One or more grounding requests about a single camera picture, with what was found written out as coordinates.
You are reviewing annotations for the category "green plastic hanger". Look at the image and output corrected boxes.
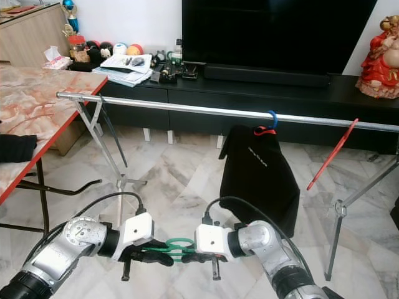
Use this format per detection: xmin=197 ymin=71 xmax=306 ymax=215
xmin=142 ymin=237 xmax=198 ymax=263

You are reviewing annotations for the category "blue plastic hanger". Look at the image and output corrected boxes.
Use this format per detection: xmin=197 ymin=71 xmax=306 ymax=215
xmin=266 ymin=110 xmax=279 ymax=130

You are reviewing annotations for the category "red plastic hanger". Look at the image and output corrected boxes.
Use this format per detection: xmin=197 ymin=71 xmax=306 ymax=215
xmin=306 ymin=118 xmax=360 ymax=191

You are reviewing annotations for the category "black shirt with white print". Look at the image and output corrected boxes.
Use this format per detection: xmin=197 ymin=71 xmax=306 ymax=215
xmin=219 ymin=125 xmax=301 ymax=239

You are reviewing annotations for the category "silver metal clothes rack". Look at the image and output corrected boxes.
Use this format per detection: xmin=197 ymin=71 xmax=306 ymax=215
xmin=56 ymin=91 xmax=399 ymax=282

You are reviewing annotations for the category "black jacket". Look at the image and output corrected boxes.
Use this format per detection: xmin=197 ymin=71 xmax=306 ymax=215
xmin=0 ymin=133 xmax=37 ymax=164

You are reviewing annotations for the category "black TV console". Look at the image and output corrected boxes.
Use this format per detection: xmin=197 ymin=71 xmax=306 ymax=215
xmin=84 ymin=61 xmax=399 ymax=155

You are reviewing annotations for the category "black tape dispenser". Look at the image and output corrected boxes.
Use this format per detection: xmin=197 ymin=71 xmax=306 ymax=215
xmin=157 ymin=65 xmax=180 ymax=84

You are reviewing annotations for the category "black desk tray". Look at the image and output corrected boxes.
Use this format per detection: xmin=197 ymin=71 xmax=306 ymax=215
xmin=181 ymin=61 xmax=200 ymax=80

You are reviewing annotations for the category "marble top folding table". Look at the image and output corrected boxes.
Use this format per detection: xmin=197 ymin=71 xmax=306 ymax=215
xmin=0 ymin=65 xmax=108 ymax=234

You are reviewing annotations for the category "stack of white papers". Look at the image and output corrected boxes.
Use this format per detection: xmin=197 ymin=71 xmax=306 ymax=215
xmin=92 ymin=53 xmax=154 ymax=88

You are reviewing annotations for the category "black soundbar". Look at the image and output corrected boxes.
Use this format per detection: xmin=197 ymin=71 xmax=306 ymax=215
xmin=203 ymin=64 xmax=331 ymax=88

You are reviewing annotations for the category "tissue pack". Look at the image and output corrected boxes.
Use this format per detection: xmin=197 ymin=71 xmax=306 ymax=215
xmin=45 ymin=45 xmax=74 ymax=70

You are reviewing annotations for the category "jar with red lid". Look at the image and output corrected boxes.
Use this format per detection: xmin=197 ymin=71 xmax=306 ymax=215
xmin=68 ymin=34 xmax=87 ymax=62

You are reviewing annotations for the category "black flat television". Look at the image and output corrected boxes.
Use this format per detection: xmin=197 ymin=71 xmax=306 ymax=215
xmin=182 ymin=0 xmax=379 ymax=75

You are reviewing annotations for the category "light wooden cabinet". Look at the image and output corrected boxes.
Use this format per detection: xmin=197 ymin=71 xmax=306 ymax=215
xmin=0 ymin=3 xmax=71 ymax=66

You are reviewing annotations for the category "blue trophy ornament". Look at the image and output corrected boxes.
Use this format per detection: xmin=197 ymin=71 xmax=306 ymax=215
xmin=61 ymin=0 xmax=79 ymax=33

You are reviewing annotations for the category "red laughing Buddha statue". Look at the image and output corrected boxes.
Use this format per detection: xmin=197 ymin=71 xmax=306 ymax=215
xmin=355 ymin=16 xmax=399 ymax=100

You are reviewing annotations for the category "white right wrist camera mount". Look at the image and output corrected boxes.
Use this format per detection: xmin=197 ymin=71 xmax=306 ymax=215
xmin=195 ymin=223 xmax=231 ymax=256

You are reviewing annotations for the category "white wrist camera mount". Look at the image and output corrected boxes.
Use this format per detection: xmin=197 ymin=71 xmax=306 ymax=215
xmin=195 ymin=223 xmax=231 ymax=256
xmin=120 ymin=212 xmax=155 ymax=247

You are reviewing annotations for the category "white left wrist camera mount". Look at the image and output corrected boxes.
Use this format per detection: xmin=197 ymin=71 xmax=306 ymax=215
xmin=120 ymin=212 xmax=155 ymax=247

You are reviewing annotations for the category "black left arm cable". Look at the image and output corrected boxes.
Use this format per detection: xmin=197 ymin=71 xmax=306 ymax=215
xmin=31 ymin=191 xmax=145 ymax=262

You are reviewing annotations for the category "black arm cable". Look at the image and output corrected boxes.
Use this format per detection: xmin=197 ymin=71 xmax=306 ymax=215
xmin=31 ymin=191 xmax=145 ymax=262
xmin=201 ymin=196 xmax=312 ymax=268

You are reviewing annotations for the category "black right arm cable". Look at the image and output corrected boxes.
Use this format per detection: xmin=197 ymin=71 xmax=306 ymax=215
xmin=201 ymin=196 xmax=312 ymax=268

